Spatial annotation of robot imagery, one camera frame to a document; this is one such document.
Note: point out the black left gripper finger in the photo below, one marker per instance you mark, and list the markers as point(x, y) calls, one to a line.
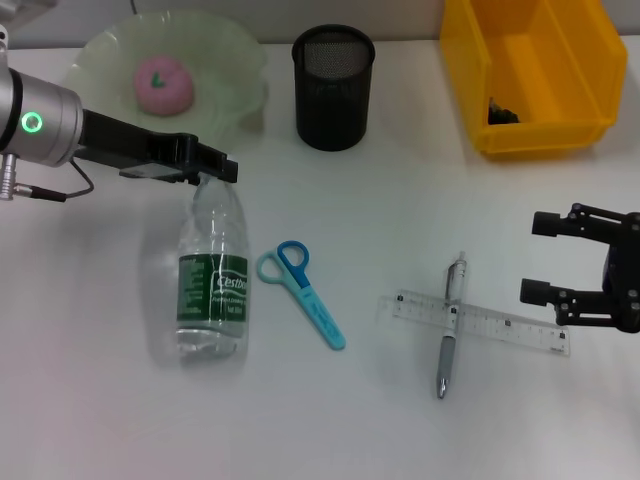
point(220, 165)

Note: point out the pink peach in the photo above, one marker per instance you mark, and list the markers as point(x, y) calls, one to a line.
point(164, 86)

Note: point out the clear plastic ruler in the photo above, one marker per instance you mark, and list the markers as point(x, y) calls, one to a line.
point(525, 327)

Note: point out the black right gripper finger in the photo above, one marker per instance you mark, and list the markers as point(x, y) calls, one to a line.
point(565, 300)
point(570, 222)

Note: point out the black mesh pen holder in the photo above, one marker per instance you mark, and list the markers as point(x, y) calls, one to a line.
point(332, 90)

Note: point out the green plastic wrapper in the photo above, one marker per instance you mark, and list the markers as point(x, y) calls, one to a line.
point(502, 114)

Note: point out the blue scissors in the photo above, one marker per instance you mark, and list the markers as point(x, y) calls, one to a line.
point(312, 305)

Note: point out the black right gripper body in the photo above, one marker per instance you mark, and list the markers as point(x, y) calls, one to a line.
point(625, 270)

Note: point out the clear green-label water bottle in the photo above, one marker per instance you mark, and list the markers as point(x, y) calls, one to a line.
point(212, 290)

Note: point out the yellow plastic bin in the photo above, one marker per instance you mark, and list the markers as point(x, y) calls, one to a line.
point(540, 60)

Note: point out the green glass fruit plate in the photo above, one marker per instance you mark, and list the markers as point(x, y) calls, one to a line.
point(225, 75)

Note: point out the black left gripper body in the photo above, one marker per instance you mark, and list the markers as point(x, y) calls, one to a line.
point(135, 150)

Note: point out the grey white pen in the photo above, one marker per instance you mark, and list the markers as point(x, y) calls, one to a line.
point(447, 350)

